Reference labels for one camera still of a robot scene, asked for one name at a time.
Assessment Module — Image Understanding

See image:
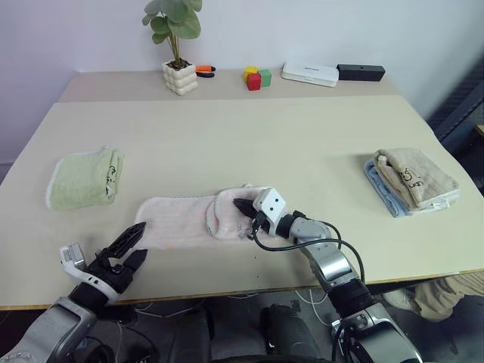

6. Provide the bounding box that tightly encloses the green plant in white pot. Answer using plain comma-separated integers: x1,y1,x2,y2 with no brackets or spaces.
141,0,203,97

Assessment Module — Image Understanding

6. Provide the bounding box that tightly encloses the pink towel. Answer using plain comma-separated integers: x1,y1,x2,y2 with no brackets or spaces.
133,182,289,252

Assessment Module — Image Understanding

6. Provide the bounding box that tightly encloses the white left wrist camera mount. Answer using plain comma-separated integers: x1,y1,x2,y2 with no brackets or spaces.
59,243,119,304

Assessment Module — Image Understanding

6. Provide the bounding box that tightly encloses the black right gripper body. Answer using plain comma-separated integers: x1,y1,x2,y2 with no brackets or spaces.
246,210,271,242

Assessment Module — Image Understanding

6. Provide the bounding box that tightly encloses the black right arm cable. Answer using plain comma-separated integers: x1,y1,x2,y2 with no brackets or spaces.
250,220,367,285

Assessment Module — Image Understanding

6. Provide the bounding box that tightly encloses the folded beige towel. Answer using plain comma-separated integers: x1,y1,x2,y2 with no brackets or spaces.
374,147,461,209

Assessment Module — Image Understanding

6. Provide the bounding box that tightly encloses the white floor cable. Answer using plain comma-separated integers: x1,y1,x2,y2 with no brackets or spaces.
293,288,330,315
133,301,198,319

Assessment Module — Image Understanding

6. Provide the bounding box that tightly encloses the ribbed dark chair back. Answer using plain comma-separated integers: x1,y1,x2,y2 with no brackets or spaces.
426,63,484,157

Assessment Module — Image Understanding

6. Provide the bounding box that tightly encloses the orange black marker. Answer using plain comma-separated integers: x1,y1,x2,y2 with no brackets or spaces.
194,64,218,79

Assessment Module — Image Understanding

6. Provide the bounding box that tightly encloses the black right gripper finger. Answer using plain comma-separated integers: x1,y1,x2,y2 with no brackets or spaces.
232,197,259,220

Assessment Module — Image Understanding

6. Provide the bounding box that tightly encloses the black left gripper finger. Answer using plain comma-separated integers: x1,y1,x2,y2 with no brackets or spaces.
99,222,148,259
121,248,150,271

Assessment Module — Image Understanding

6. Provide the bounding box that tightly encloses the folded green towel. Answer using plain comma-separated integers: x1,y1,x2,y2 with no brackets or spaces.
45,144,126,211

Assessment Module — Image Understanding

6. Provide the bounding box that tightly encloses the long black box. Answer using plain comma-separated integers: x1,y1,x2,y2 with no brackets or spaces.
336,64,387,82

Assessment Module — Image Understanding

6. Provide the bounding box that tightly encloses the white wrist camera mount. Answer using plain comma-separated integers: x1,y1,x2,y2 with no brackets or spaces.
59,243,119,304
252,187,290,236

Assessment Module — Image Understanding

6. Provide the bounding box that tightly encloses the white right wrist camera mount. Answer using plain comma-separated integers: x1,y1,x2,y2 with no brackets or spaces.
252,187,290,236

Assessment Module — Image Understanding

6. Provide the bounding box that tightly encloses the person's beige trouser leg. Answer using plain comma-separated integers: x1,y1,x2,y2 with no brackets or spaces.
411,273,473,323

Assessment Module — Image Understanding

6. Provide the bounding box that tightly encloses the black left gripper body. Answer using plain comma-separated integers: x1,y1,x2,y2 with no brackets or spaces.
85,247,136,296

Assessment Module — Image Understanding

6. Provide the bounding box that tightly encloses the white shoe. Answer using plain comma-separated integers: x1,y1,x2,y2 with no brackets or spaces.
383,288,415,312

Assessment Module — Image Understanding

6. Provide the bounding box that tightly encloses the flat white box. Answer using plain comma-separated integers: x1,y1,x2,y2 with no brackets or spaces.
280,60,340,88

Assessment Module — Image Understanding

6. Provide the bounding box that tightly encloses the folded blue towel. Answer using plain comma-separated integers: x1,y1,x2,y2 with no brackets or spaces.
363,158,411,219

